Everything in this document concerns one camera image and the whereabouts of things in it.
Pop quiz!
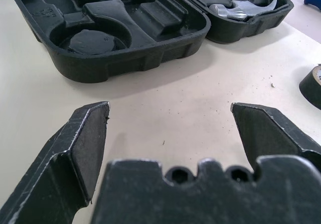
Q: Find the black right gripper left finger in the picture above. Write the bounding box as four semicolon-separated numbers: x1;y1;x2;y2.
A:
0;101;111;224

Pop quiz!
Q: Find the orange black claw hammer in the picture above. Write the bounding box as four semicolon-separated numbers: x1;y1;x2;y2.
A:
208;0;279;22

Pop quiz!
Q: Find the black tool case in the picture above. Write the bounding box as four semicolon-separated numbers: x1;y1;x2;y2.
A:
5;0;294;84

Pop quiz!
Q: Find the black electrical tape roll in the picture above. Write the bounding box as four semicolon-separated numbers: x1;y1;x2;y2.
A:
299;63;321;110

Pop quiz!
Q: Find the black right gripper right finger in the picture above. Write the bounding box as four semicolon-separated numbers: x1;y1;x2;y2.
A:
230;102;321;174

